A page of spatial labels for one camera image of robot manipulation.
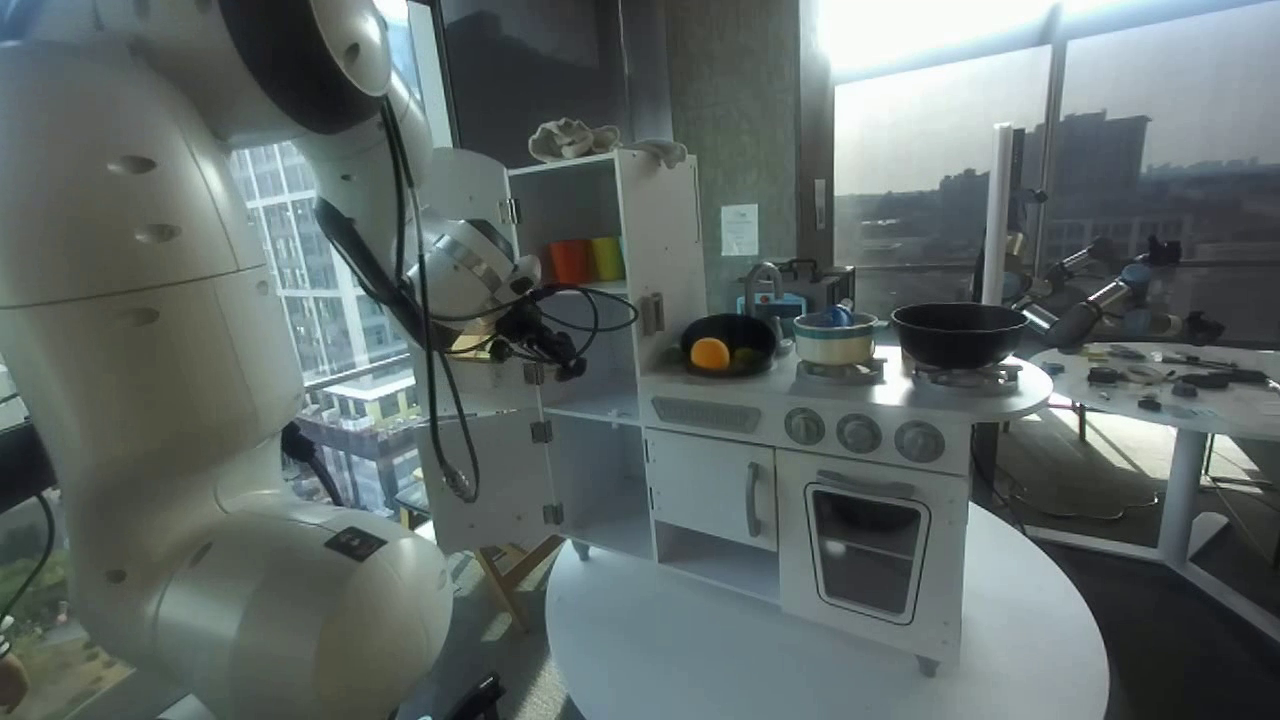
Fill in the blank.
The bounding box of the black toy pot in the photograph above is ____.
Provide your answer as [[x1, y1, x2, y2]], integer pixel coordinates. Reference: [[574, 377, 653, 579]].
[[677, 307, 779, 381]]

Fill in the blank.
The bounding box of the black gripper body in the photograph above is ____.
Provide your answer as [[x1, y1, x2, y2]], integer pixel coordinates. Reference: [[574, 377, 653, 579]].
[[493, 300, 564, 363]]

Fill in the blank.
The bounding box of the white paper sheet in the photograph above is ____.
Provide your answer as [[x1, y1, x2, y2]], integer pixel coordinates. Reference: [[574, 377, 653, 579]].
[[718, 201, 764, 261]]

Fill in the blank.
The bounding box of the grey cloth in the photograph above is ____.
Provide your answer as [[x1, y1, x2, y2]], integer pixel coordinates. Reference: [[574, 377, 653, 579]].
[[524, 117, 697, 171]]

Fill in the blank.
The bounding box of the short white cabinet door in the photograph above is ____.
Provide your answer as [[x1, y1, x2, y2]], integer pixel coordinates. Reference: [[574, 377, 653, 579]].
[[420, 411, 570, 557]]

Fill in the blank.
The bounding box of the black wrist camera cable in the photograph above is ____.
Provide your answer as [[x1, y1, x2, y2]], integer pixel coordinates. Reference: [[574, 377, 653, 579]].
[[378, 96, 643, 508]]

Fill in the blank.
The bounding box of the white plastic pot teal stripe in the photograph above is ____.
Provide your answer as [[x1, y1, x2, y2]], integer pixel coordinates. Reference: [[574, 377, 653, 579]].
[[790, 307, 882, 373]]

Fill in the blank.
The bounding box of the white cupboard door grey handle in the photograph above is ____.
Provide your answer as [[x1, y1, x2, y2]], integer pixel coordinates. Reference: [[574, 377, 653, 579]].
[[643, 427, 779, 553]]

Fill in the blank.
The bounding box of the black floor object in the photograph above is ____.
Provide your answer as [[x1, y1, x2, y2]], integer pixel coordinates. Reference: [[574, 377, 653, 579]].
[[444, 672, 512, 720]]

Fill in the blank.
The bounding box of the grey cylindrical device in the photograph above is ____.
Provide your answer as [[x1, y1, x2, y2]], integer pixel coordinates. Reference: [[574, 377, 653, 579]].
[[1016, 235, 1191, 351]]

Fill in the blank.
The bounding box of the orange plastic cup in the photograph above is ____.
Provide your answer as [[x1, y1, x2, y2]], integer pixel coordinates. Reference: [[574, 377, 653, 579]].
[[547, 235, 598, 289]]

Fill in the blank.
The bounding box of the yellow round toy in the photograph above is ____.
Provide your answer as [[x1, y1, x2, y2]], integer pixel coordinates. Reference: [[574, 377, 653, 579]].
[[688, 334, 738, 377]]

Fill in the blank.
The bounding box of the tall white cabinet door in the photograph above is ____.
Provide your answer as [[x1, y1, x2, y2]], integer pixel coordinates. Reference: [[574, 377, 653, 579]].
[[398, 143, 552, 420]]

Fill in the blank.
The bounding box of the black arm base cable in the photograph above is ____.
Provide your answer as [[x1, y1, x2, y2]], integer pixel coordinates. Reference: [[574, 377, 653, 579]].
[[278, 420, 353, 511]]

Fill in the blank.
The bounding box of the black equipment mount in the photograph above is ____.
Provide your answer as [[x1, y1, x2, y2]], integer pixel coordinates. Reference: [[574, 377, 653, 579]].
[[0, 411, 66, 517]]

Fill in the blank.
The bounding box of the white vertical panel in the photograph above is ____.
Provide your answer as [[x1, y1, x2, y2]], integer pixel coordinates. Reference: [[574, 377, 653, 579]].
[[976, 119, 1032, 307]]

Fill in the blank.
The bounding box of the round white table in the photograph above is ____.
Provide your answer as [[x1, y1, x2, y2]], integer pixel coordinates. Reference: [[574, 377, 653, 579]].
[[542, 501, 1114, 720]]

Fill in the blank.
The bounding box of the grey toy faucet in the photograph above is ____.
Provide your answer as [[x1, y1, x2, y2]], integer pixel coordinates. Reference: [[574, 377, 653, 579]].
[[738, 255, 812, 338]]

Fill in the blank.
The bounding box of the white oven door with window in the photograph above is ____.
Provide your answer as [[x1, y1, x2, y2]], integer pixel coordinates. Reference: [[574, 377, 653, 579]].
[[777, 450, 974, 658]]

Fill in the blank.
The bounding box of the black frying pan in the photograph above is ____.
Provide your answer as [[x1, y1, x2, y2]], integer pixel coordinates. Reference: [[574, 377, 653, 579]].
[[890, 300, 1062, 373]]

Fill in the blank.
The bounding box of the white side table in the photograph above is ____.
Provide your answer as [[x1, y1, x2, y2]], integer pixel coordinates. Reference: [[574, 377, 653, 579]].
[[1032, 338, 1280, 571]]

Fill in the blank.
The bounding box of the wooden frame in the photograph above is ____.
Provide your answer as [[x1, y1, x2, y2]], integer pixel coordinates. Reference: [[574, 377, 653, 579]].
[[463, 531, 574, 615]]

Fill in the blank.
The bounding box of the grey stove knob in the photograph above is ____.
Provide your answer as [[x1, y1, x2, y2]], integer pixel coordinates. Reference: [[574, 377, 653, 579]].
[[893, 415, 949, 465], [833, 407, 884, 457], [779, 403, 829, 450]]

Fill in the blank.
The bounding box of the yellow-green plastic cup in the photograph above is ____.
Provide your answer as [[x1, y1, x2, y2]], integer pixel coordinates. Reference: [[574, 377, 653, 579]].
[[588, 235, 628, 284]]

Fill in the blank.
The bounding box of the white toy kitchen cabinet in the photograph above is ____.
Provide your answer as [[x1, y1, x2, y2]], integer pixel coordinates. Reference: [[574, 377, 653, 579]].
[[502, 150, 1058, 677]]

